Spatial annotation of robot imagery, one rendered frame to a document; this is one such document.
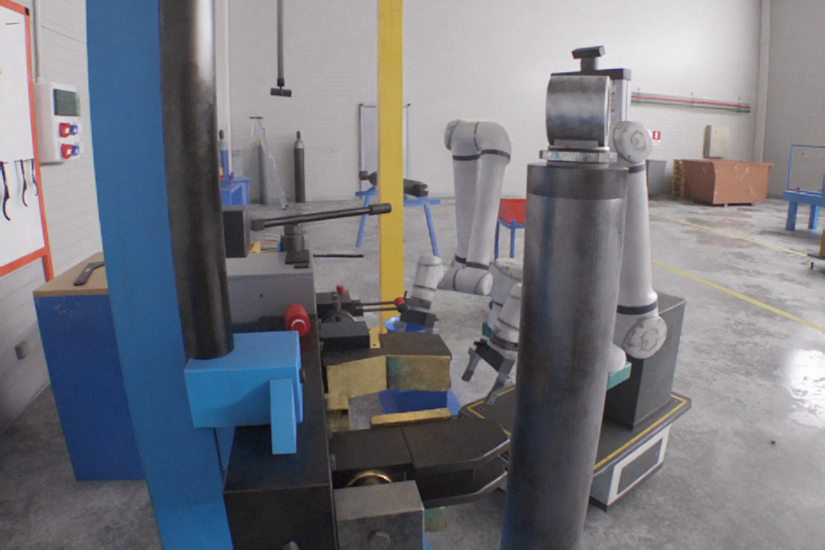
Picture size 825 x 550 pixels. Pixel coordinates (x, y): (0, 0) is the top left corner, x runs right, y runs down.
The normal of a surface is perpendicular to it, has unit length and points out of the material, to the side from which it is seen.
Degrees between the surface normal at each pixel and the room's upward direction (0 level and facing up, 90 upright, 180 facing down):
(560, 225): 90
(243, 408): 90
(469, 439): 0
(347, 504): 0
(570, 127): 121
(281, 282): 90
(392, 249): 90
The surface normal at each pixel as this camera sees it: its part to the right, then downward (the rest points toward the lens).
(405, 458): 0.00, -0.98
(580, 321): -0.09, 0.21
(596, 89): -0.36, -0.34
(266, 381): 0.20, 0.21
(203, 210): 0.71, 0.15
